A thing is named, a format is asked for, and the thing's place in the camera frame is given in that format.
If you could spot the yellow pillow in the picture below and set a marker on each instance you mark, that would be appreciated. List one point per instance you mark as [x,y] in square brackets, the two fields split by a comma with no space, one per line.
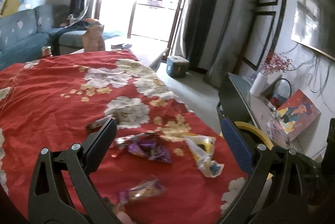
[10,7]

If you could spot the clear purple snack packet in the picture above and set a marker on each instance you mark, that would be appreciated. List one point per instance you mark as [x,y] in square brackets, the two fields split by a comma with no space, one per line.
[142,191]

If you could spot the white vase red flowers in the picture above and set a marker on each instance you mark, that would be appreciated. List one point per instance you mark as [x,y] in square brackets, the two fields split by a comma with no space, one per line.
[276,63]

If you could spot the yellow rimmed trash bin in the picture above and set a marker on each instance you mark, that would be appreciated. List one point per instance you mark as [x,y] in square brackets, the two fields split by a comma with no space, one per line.
[257,132]

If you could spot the dark clothes heap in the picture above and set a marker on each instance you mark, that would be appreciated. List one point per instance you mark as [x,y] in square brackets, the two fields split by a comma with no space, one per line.
[81,24]

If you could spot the red floral blanket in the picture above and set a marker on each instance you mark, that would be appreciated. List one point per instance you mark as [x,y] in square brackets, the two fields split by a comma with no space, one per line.
[65,88]

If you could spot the person's left hand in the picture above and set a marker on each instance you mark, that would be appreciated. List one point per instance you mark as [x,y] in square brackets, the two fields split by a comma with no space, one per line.
[124,217]

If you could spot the blue storage box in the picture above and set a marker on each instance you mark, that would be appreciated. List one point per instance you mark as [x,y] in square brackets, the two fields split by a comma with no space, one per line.
[177,67]

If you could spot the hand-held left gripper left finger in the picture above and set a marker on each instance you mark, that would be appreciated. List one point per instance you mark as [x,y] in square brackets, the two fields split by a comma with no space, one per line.
[100,140]

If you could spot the wall mounted television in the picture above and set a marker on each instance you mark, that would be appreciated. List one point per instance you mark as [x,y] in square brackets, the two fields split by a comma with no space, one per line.
[314,20]

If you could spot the clear plastic bag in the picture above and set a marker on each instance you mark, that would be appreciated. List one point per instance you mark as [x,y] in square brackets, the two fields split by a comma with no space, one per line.
[274,129]

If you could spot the blue grey heart sofa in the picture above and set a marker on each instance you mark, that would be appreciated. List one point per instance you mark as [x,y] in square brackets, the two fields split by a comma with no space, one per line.
[21,35]

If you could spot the red can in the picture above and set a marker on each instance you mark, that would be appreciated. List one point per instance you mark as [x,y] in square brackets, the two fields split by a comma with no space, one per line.
[46,51]

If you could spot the colourful canvas painting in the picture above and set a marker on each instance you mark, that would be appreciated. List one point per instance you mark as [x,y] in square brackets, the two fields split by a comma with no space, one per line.
[298,114]

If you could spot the grey standing air conditioner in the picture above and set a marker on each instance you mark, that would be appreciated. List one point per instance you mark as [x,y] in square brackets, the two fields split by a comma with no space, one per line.
[233,30]

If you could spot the dark television stand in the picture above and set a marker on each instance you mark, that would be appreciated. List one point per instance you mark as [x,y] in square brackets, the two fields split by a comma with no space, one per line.
[235,93]

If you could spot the white bag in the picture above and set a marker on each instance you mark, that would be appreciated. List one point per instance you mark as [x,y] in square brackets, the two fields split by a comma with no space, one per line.
[71,18]

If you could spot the purple foil wrapper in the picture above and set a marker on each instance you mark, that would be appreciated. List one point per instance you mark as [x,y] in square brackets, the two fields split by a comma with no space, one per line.
[149,149]

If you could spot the silver wrapper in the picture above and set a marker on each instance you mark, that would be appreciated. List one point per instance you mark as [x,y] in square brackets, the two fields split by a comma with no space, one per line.
[125,140]

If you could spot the yellow white plastic wrapper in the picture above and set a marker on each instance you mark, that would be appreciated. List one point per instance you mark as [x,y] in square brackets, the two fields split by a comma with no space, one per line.
[205,158]

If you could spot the light coffee table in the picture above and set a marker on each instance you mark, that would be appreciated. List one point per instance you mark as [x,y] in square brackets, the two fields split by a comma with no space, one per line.
[146,55]

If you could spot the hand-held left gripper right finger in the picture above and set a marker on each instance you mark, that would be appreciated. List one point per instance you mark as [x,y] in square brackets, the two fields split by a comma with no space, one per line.
[238,146]

